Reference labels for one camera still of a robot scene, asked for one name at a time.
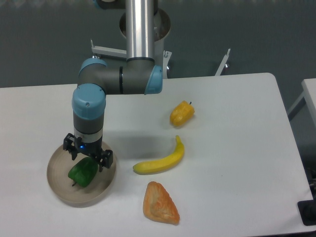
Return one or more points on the white side table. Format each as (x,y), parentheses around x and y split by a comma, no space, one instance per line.
(307,97)

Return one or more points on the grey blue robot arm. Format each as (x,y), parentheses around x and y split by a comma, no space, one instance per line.
(140,76)

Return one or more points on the orange pastry bread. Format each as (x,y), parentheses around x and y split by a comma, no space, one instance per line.
(158,206)

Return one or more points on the green bell pepper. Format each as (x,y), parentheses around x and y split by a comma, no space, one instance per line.
(84,171)

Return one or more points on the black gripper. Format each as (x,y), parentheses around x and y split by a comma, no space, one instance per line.
(104,158)

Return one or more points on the black device at right edge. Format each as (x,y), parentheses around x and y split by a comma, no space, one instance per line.
(307,209)

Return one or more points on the yellow bell pepper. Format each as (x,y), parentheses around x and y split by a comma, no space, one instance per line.
(182,113)

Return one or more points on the beige round plate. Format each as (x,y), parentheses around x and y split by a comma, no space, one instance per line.
(58,167)

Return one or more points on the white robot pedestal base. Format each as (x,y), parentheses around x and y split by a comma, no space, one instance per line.
(162,26)

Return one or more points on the yellow banana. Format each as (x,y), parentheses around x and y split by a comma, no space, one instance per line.
(162,164)

